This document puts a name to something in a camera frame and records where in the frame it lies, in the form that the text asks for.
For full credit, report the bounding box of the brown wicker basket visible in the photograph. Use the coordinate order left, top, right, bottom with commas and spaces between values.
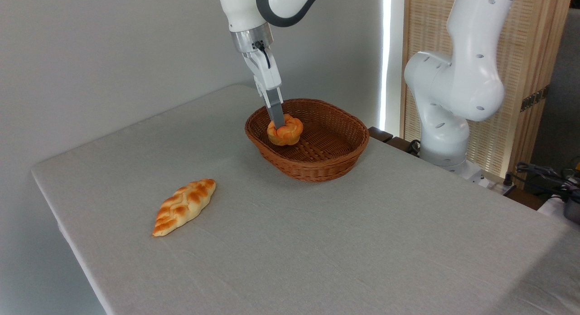
245, 98, 370, 183

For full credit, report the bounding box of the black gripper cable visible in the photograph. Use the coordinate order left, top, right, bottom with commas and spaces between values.
254, 40, 272, 70

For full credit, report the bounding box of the metal screen hinge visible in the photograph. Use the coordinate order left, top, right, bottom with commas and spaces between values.
520, 86, 550, 112

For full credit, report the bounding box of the round orange bread bun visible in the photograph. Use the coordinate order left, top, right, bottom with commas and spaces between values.
266, 114, 304, 146

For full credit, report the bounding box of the black cable bundle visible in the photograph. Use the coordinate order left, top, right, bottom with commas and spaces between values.
516, 162, 580, 203

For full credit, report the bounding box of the wooden slatted folding screen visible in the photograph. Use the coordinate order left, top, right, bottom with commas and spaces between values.
400, 0, 574, 189

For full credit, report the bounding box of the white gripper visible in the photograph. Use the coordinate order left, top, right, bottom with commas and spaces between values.
242, 46, 286, 129

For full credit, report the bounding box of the long braided bread loaf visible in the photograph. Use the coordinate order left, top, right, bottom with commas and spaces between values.
152, 179, 217, 237

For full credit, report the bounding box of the grey tablecloth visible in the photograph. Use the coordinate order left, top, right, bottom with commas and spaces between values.
31, 84, 580, 315

